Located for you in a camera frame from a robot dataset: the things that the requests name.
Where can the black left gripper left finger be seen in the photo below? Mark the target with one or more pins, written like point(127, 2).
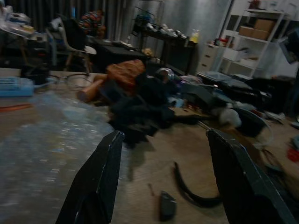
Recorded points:
point(98, 177)

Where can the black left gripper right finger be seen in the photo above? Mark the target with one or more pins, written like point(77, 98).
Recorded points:
point(243, 186)

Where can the clear bubble wrap sheet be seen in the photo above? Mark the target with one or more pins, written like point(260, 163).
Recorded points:
point(46, 140)

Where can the grey white cloth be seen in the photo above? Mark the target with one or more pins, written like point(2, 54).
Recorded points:
point(229, 116)

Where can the black remote control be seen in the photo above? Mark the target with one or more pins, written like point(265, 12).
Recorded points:
point(167, 205)

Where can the white sneaker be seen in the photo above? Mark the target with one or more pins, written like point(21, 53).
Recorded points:
point(275, 116)

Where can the pile of black clothes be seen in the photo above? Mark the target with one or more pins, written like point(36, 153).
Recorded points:
point(144, 105)

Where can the tan cylinder roll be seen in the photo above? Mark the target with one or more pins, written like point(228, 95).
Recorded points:
point(91, 91)

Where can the open black suitcase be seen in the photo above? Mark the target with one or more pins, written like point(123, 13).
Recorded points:
point(245, 88)

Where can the orange stick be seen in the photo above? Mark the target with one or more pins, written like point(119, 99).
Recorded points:
point(16, 107)

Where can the light blue plastic basket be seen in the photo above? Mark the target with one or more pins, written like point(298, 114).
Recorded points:
point(14, 86)

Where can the low black desk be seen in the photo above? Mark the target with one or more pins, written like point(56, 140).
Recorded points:
point(116, 53)

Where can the white drawer cabinet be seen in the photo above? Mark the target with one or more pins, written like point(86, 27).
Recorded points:
point(209, 57)

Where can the white shelf unit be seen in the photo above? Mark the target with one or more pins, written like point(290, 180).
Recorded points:
point(254, 50)

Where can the black chair with wooden legs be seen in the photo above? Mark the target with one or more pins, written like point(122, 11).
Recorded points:
point(72, 35)

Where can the black rack table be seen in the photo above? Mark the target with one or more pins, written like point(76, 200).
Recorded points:
point(177, 53)

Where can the wide brown cardboard box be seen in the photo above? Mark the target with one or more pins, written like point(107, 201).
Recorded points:
point(253, 33)

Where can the person in striped shirt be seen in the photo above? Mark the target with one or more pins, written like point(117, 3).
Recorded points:
point(90, 22)

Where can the yellow plastic bottle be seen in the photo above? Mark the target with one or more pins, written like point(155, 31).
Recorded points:
point(194, 36)

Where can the small brown cardboard box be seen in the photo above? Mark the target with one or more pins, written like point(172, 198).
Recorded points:
point(264, 25)

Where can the cluttered white table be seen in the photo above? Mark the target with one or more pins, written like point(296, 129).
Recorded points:
point(18, 28)

